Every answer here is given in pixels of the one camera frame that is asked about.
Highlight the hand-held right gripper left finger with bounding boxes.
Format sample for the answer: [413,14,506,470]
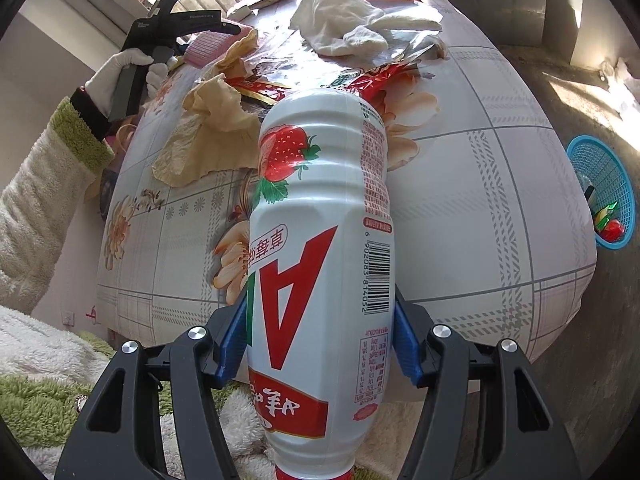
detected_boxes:
[54,290,251,480]

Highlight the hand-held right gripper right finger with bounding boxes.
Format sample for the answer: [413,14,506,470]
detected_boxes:
[392,282,583,480]

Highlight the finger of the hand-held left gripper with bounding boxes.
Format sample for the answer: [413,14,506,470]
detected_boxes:
[169,8,242,37]

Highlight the white cloth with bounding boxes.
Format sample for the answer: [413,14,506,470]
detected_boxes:
[289,0,444,59]

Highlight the white strawberry drink bottle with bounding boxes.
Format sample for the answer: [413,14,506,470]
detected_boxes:
[247,87,397,480]

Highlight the red cartoon snack bag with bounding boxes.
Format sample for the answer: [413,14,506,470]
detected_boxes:
[245,30,451,111]

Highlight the blue plastic wastebasket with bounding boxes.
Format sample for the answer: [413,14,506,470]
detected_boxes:
[566,135,635,251]

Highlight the person's left forearm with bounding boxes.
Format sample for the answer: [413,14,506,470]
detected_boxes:
[0,97,117,312]

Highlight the person's left hand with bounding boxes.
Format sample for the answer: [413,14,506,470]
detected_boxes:
[84,50,172,114]

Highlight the pink packet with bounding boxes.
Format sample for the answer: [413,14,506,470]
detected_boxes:
[182,27,259,67]

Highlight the flat cardboard box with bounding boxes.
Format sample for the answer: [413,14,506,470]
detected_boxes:
[226,0,302,19]

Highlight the small red gold wrapper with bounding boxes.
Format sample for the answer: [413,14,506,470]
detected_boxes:
[227,76,294,107]

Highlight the black wristband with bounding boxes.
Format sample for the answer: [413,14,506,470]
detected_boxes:
[69,87,109,142]

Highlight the table with checked tablecloth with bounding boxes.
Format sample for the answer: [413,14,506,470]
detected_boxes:
[95,0,599,404]

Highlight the grey cabinet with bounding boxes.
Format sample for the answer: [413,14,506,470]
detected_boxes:
[422,0,584,64]

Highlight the white plastic bag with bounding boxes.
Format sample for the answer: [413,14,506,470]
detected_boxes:
[597,56,640,112]

